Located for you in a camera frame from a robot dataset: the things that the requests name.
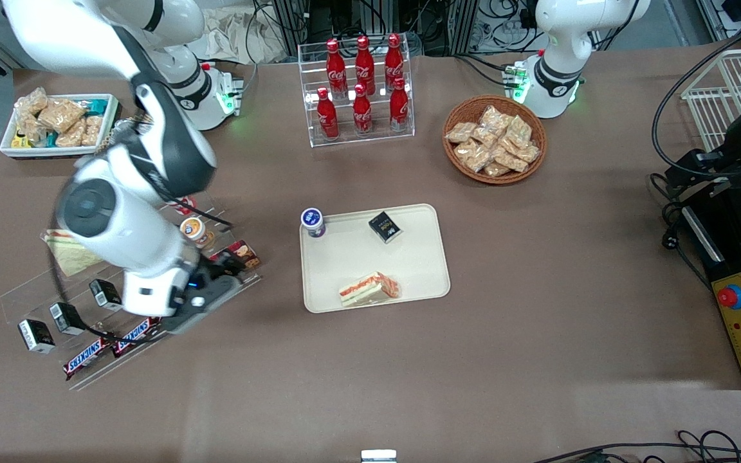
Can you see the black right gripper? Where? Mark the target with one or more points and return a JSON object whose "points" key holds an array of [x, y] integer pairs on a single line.
{"points": [[214, 268]]}

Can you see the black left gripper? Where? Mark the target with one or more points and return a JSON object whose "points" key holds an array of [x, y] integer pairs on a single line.
{"points": [[738, 137]]}

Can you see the ham sandwich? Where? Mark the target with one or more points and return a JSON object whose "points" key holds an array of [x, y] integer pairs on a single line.
{"points": [[367, 289]]}

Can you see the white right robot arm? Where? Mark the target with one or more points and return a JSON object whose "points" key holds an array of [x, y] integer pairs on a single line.
{"points": [[126, 225]]}

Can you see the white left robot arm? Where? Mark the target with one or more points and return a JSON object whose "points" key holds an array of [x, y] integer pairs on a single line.
{"points": [[560, 38]]}

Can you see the cream plastic tray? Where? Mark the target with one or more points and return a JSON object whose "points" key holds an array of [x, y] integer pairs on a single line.
{"points": [[377, 257]]}

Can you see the wrapped triangle sandwich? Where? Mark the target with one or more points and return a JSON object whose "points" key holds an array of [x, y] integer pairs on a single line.
{"points": [[71, 256]]}

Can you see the red cookie box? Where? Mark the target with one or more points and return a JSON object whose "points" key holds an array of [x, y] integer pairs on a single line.
{"points": [[249, 254]]}

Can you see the orange lid yogurt cup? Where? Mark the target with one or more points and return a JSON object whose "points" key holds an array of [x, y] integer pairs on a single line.
{"points": [[195, 233]]}

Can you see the red lid yogurt cup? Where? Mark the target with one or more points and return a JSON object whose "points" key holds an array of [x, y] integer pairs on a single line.
{"points": [[187, 206]]}

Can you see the blue lid yogurt cup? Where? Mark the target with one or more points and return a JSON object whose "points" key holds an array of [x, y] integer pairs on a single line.
{"points": [[313, 222]]}

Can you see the Snickers bar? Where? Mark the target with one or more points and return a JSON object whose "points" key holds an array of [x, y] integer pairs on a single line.
{"points": [[91, 355], [136, 335]]}

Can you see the small black box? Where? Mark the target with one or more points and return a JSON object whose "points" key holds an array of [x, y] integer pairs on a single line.
{"points": [[36, 336], [69, 318], [105, 294], [385, 227]]}

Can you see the clear bag of crackers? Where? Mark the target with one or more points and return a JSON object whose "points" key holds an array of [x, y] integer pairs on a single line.
{"points": [[71, 135], [29, 127], [460, 132], [510, 159], [496, 169], [472, 155], [519, 132], [31, 101], [528, 153], [494, 118], [92, 130], [60, 114]]}

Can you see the flat wicker basket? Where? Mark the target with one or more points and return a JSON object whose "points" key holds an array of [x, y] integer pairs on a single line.
{"points": [[119, 132]]}

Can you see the red Coca-Cola bottle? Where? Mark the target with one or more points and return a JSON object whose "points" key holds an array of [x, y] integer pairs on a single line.
{"points": [[364, 64], [393, 61], [399, 106], [336, 67], [362, 112], [327, 116]]}

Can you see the clear acrylic bottle rack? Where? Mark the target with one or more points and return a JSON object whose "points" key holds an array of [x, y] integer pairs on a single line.
{"points": [[357, 138]]}

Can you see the white rectangular bin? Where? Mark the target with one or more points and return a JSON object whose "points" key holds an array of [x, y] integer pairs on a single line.
{"points": [[110, 122]]}

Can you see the clear acrylic step stand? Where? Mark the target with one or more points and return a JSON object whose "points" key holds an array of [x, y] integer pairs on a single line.
{"points": [[29, 296]]}

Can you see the teal snack packet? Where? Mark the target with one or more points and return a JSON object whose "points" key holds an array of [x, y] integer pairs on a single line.
{"points": [[92, 106]]}

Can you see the beige crumpled cloth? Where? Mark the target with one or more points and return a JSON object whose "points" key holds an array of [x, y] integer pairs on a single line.
{"points": [[235, 35]]}

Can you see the small white device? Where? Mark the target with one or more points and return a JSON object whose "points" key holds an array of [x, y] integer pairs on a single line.
{"points": [[378, 456]]}

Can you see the round brown wicker basket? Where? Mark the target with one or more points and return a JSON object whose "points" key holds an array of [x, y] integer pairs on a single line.
{"points": [[454, 164]]}

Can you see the yellow snack packet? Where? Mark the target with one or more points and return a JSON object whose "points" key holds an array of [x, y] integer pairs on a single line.
{"points": [[20, 140]]}

